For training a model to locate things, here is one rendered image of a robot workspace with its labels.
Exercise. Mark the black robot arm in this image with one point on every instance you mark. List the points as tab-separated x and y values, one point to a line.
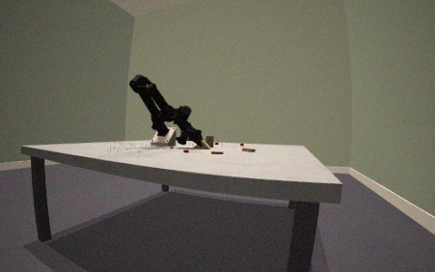
150	94

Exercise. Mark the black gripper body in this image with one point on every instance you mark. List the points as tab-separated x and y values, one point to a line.
188	130

